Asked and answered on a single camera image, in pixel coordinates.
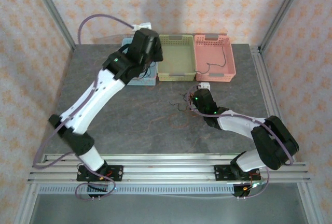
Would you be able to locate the aluminium frame leg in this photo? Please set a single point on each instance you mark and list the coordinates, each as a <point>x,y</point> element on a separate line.
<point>308,203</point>
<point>27,203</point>

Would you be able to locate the aluminium side rail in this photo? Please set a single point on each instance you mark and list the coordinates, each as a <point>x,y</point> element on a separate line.
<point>264,78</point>

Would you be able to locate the green plastic basket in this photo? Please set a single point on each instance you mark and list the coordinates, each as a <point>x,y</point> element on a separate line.
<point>176,58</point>

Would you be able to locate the aluminium frame post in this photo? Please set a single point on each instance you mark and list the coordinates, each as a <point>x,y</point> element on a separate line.
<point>282,11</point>
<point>53,11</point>

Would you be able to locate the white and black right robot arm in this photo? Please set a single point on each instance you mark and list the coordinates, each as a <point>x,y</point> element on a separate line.
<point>233,123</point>

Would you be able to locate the aluminium mounting rail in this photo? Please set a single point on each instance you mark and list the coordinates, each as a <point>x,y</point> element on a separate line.
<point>168,170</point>

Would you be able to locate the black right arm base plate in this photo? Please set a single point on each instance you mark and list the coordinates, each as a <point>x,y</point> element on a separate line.
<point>220,173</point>

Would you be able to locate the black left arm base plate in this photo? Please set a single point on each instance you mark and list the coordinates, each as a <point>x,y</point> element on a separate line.
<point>118,173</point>

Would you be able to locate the blue plastic basket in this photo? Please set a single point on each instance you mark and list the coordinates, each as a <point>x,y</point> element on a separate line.
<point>145,82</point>

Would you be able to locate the pink plastic basket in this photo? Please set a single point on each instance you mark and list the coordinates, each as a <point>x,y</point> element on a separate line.
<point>212,55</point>

